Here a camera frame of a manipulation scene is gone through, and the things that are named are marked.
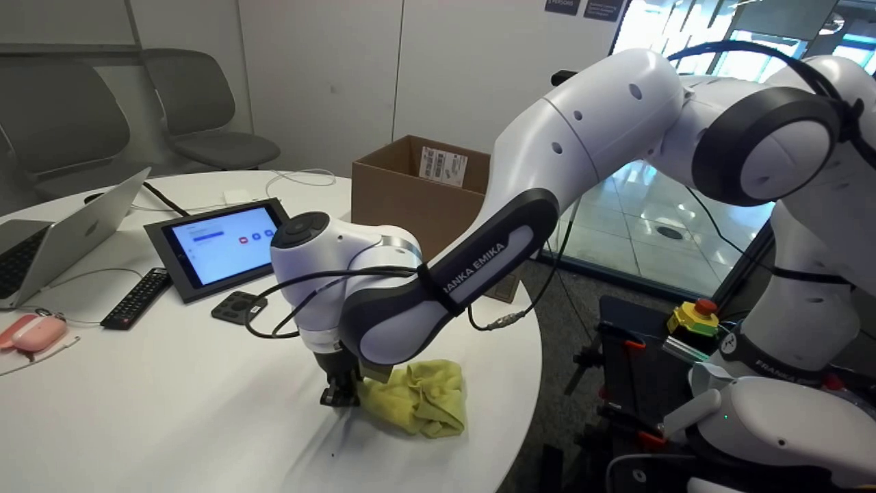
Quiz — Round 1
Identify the pink soft case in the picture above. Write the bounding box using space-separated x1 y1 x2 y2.
0 310 72 355

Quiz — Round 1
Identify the large grey lounge chair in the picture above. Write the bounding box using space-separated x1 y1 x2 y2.
0 58 131 209

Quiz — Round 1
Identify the black tablet with lit screen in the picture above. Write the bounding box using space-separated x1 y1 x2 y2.
142 197 297 306

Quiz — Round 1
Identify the white table cable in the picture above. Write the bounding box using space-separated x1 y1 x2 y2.
264 168 342 193

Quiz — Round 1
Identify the small black square puck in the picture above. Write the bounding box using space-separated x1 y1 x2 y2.
208 291 271 329

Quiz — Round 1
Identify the yellow red emergency stop button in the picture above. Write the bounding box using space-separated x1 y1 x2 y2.
668 295 727 343

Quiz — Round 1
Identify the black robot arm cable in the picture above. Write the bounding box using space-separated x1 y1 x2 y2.
244 201 587 343

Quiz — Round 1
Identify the lime green towel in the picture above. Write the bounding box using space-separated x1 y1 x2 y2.
357 355 471 442

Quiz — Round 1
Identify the small grey lounge chair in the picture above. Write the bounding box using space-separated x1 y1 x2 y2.
141 49 282 173

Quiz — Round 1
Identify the black remote control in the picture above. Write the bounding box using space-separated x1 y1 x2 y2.
100 265 175 334

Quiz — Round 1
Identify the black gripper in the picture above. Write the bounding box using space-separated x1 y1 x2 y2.
315 347 364 410

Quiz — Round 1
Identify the black table cable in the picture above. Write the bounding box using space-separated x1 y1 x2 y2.
79 179 192 219

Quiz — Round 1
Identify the silver open laptop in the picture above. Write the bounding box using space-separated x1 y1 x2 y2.
0 165 155 312

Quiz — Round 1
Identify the brown cardboard box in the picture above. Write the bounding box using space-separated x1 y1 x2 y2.
352 134 520 306

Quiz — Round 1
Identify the thin white charging cable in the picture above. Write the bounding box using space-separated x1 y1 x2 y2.
49 261 155 291

